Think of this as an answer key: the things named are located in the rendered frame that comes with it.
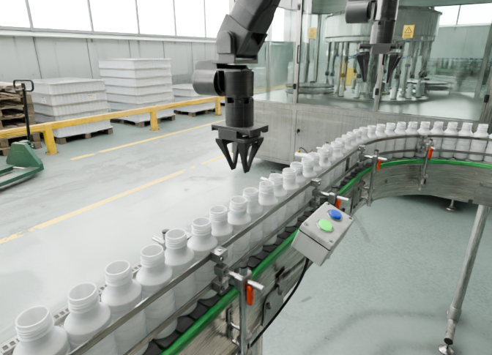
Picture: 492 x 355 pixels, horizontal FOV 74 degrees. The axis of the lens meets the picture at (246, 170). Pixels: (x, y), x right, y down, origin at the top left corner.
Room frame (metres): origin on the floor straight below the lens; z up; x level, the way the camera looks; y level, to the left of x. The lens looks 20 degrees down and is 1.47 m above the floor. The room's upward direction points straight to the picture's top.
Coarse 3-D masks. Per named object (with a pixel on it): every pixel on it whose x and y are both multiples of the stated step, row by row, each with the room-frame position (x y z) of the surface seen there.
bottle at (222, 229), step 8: (216, 208) 0.62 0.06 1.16; (224, 208) 0.61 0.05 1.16; (216, 216) 0.59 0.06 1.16; (224, 216) 0.59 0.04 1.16; (216, 224) 0.59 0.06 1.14; (224, 224) 0.59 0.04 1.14; (216, 232) 0.58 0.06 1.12; (224, 232) 0.58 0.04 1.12; (232, 232) 0.60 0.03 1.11; (224, 240) 0.58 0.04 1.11; (232, 248) 0.59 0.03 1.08; (232, 256) 0.59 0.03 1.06; (232, 264) 0.59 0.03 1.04
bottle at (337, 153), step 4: (332, 144) 1.12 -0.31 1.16; (336, 144) 1.11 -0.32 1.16; (340, 144) 1.12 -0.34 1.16; (336, 148) 1.11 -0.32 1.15; (340, 148) 1.12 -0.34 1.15; (336, 152) 1.11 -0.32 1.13; (340, 152) 1.12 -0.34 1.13; (336, 156) 1.10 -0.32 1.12; (340, 156) 1.11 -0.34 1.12; (336, 160) 1.10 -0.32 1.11; (340, 164) 1.11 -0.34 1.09; (336, 168) 1.10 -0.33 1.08; (340, 168) 1.11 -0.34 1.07; (336, 172) 1.10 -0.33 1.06; (340, 172) 1.11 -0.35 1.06; (336, 176) 1.10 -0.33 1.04; (340, 180) 1.12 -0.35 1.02; (336, 184) 1.10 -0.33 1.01
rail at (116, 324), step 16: (320, 176) 0.94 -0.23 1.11; (272, 208) 0.71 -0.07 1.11; (304, 208) 0.86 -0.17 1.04; (256, 224) 0.65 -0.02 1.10; (208, 256) 0.51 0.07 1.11; (192, 272) 0.48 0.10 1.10; (160, 288) 0.42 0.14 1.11; (208, 288) 0.51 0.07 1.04; (144, 304) 0.40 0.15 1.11; (192, 304) 0.47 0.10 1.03; (64, 320) 0.37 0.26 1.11; (128, 320) 0.37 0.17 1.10; (96, 336) 0.33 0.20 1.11; (80, 352) 0.31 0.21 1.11; (128, 352) 0.37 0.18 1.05
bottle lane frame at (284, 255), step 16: (352, 192) 1.18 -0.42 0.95; (288, 240) 0.75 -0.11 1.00; (272, 256) 0.68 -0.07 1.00; (288, 256) 0.75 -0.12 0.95; (304, 256) 0.83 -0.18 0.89; (256, 272) 0.62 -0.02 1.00; (272, 272) 0.68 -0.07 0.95; (272, 288) 0.68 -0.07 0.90; (288, 288) 0.76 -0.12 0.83; (224, 304) 0.52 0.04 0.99; (256, 304) 0.62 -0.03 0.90; (192, 320) 0.48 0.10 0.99; (208, 320) 0.48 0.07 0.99; (224, 320) 0.52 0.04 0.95; (256, 320) 0.62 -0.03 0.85; (192, 336) 0.45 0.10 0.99; (208, 336) 0.48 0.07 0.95; (224, 336) 0.52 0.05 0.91; (176, 352) 0.41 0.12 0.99; (192, 352) 0.44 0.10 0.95; (208, 352) 0.48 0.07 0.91; (224, 352) 0.52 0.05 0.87
